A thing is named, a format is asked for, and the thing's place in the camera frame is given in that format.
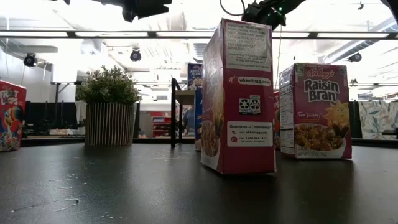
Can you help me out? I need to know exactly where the wooden shelf with black frame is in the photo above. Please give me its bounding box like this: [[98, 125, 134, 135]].
[[170, 77, 203, 149]]

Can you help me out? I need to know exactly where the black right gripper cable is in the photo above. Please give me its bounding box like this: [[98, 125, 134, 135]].
[[220, 0, 248, 16]]

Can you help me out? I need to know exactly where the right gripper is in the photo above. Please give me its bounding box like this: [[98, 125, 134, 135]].
[[241, 1, 287, 31]]

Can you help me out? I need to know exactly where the Raisin Bran cereal box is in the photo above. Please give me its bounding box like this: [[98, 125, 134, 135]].
[[200, 18, 277, 175], [279, 63, 353, 160]]

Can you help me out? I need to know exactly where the person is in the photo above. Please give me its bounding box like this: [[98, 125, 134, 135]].
[[182, 107, 196, 136]]

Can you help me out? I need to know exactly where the black aluminium table frame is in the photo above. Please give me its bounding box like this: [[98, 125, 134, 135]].
[[20, 136, 398, 149]]

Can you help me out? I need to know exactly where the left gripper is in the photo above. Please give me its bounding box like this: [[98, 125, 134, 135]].
[[121, 0, 172, 23]]

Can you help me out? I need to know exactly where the red background shelving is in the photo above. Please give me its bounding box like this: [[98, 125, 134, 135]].
[[152, 110, 172, 138]]

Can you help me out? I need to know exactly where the black room divider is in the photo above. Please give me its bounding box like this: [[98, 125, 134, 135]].
[[348, 101, 363, 139], [24, 101, 86, 136]]

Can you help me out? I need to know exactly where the Frosted Flakes cereal box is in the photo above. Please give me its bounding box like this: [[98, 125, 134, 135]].
[[194, 86, 203, 152], [187, 63, 203, 91]]

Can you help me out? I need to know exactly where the green plant in striped pot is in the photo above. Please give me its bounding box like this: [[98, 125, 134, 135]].
[[75, 65, 142, 147]]

